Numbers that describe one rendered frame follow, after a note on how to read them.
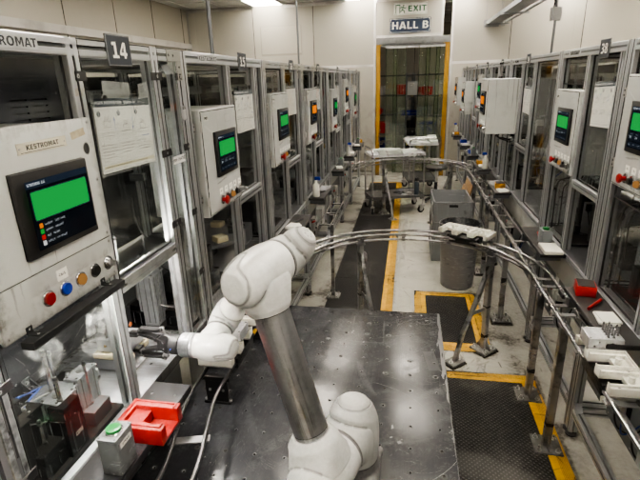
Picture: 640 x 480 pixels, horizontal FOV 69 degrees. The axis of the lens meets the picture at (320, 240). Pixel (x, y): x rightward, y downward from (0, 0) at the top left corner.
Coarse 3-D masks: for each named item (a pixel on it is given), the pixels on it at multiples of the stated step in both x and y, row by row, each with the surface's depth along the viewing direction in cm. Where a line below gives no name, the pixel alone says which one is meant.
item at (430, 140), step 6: (408, 138) 805; (414, 138) 759; (420, 138) 758; (426, 138) 758; (432, 138) 758; (408, 144) 775; (414, 144) 762; (420, 144) 761; (426, 144) 761; (432, 144) 761; (438, 144) 761; (438, 150) 764; (438, 156) 767; (408, 174) 833; (414, 174) 831; (420, 174) 830; (426, 174) 828; (432, 174) 821; (402, 180) 858; (408, 180) 783; (420, 180) 781; (426, 180) 780; (432, 180) 780; (408, 186) 786
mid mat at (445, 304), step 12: (420, 300) 418; (432, 300) 417; (444, 300) 416; (456, 300) 416; (468, 300) 415; (432, 312) 395; (444, 312) 395; (456, 312) 394; (468, 312) 393; (480, 312) 395; (444, 324) 376; (456, 324) 376; (480, 324) 376; (444, 336) 359; (456, 336) 358; (468, 336) 358; (480, 336) 357; (444, 348) 345; (468, 348) 343
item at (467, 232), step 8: (448, 224) 341; (456, 224) 340; (456, 232) 327; (464, 232) 331; (472, 232) 321; (480, 232) 325; (488, 232) 325; (456, 240) 329; (464, 240) 325; (472, 240) 321; (480, 240) 325; (488, 240) 314
